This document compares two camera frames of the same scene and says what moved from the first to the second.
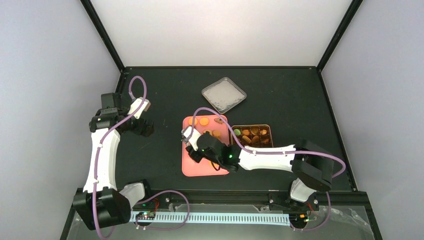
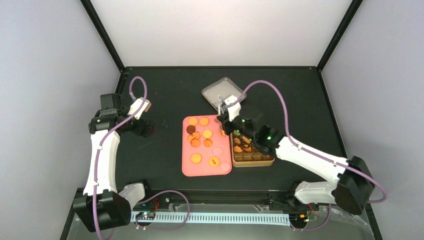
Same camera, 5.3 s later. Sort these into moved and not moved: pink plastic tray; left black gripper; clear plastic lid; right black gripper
Moved: right black gripper
Not moved: pink plastic tray; left black gripper; clear plastic lid
